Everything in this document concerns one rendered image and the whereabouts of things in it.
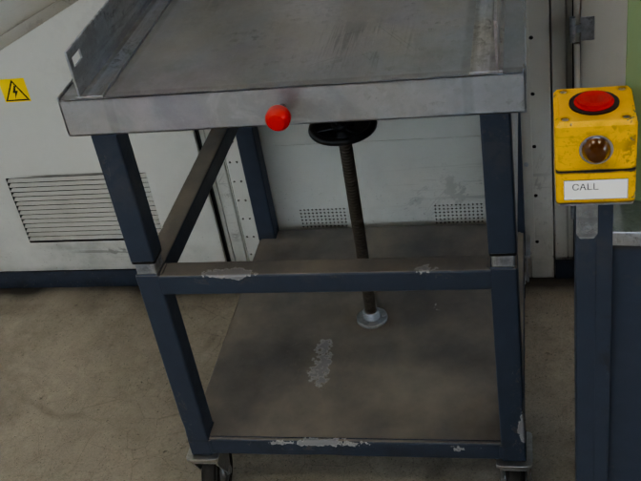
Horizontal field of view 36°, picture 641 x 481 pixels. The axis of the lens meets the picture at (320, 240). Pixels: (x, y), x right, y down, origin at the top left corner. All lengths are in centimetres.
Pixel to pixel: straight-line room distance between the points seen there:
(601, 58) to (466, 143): 32
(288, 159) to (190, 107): 84
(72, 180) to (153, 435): 63
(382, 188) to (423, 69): 90
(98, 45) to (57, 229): 103
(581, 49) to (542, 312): 57
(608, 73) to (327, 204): 66
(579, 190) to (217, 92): 50
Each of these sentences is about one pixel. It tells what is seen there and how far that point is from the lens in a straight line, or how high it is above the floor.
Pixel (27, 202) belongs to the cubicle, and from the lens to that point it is 243.
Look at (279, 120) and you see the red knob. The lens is 127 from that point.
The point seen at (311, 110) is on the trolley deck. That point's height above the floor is 81.
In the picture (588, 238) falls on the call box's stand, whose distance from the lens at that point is 113.
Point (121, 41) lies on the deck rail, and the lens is 154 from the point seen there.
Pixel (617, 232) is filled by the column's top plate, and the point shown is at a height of 75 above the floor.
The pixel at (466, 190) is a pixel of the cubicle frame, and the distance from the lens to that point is 215.
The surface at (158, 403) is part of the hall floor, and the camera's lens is 214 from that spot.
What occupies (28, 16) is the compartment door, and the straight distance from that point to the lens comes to 173.
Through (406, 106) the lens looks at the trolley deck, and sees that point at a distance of 129.
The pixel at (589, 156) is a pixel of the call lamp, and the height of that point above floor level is 87.
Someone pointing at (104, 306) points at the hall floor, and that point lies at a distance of 245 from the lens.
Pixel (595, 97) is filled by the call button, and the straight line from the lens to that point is 106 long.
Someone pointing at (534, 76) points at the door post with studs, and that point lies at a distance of 202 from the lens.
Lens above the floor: 141
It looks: 34 degrees down
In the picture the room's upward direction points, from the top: 10 degrees counter-clockwise
